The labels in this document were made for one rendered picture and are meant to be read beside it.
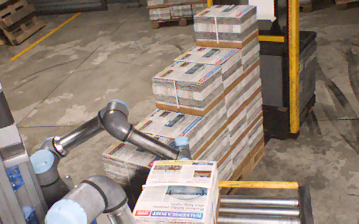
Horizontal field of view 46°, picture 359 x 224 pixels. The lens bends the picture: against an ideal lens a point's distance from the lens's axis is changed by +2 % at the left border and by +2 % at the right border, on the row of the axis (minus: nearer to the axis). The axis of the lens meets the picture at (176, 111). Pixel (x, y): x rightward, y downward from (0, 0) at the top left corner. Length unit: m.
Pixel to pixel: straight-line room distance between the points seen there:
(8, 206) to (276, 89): 2.62
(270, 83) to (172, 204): 2.35
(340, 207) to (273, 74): 1.26
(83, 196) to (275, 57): 2.68
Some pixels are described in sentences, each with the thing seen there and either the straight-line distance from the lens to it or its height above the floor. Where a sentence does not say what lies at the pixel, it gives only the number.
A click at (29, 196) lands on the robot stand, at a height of 1.06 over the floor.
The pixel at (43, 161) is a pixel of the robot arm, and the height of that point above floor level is 1.04.
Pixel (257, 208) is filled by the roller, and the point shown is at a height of 0.80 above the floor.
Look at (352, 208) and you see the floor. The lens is 3.21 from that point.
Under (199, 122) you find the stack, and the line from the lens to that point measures 2.56.
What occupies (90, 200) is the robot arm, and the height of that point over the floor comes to 1.31.
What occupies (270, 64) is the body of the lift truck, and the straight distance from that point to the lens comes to 3.74.
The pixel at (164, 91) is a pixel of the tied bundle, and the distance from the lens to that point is 2.69.
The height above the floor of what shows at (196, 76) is 1.07.
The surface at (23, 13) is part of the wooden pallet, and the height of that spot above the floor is 0.42.
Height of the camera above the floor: 2.09
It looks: 28 degrees down
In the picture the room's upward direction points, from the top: 9 degrees counter-clockwise
